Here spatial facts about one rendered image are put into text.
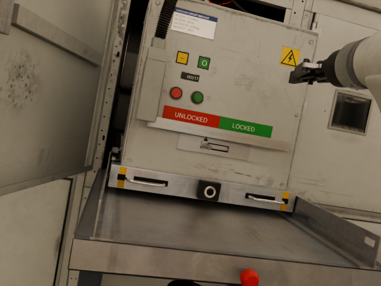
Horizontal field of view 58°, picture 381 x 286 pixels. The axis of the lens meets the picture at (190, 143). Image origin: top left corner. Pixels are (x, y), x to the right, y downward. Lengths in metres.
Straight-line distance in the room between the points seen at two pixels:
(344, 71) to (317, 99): 0.78
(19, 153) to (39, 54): 0.24
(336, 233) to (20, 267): 1.03
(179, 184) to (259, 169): 0.24
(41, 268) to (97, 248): 0.77
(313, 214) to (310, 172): 0.49
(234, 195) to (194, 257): 0.38
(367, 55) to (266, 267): 0.41
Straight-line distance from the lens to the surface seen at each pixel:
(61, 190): 1.29
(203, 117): 0.95
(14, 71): 0.85
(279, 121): 1.03
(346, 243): 0.88
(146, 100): 0.81
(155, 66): 0.82
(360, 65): 0.63
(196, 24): 0.97
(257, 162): 1.01
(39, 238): 1.35
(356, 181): 1.59
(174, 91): 0.93
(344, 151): 1.54
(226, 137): 0.93
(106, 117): 1.26
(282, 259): 0.71
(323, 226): 0.96
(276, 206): 1.05
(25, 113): 0.90
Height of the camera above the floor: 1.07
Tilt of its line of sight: 3 degrees down
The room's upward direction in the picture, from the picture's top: 11 degrees clockwise
